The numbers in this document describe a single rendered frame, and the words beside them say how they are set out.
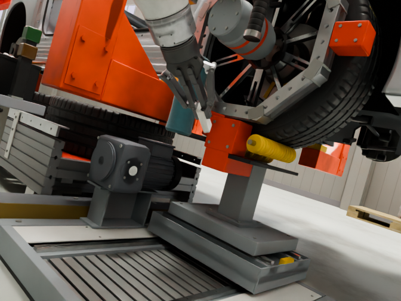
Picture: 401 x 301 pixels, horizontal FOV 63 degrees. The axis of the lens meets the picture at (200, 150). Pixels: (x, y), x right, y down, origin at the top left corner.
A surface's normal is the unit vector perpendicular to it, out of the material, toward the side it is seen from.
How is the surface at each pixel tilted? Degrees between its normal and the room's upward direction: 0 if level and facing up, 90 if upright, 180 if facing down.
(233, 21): 90
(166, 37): 136
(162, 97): 90
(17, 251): 90
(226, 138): 90
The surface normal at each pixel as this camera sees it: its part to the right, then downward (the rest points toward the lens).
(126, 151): 0.42, 0.13
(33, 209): 0.72, 0.21
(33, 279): -0.65, -0.16
